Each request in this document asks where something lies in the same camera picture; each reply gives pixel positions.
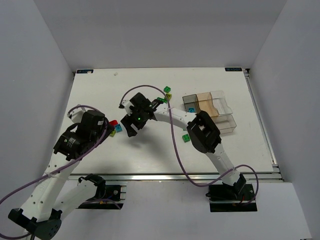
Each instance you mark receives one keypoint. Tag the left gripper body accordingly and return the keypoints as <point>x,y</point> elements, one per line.
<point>108,127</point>

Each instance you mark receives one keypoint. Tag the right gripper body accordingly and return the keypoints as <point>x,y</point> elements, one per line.
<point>131,124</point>

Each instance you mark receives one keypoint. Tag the red arched lego brick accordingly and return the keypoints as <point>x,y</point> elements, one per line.
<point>114,123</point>

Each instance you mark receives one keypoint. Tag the small teal square lego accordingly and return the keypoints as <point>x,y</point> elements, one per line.
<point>118,128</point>

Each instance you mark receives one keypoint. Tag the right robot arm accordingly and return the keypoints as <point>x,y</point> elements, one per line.
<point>203,133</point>

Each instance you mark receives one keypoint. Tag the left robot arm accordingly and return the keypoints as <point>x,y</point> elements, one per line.
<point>43,212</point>

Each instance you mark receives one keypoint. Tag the lime square lego left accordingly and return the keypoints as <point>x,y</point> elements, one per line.
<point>112,134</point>

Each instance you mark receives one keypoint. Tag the long green lego brick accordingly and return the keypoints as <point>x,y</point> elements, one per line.
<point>162,100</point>

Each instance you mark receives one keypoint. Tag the lime sloped lego brick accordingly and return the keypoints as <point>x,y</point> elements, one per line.
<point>168,97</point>

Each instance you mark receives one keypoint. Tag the green square lego top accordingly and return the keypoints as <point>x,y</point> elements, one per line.
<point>167,89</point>

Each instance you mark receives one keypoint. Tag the green square lego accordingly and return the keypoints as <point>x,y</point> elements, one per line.
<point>167,89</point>
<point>186,138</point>

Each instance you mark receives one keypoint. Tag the smoky grey plastic tray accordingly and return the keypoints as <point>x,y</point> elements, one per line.
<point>191,101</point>

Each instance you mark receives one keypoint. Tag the green square lego bottom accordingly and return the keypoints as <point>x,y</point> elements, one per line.
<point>186,138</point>

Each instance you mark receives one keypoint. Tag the clear plastic base box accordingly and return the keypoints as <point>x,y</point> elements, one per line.
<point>225,123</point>

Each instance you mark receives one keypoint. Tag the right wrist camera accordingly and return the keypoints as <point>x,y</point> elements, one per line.
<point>126,105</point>

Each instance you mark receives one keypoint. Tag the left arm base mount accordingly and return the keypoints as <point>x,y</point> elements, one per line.
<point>108,196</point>

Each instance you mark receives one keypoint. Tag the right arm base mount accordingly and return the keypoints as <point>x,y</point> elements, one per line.
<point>222,200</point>

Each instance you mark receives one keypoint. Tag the aluminium table frame rail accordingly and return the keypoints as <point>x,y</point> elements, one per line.
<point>274,176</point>

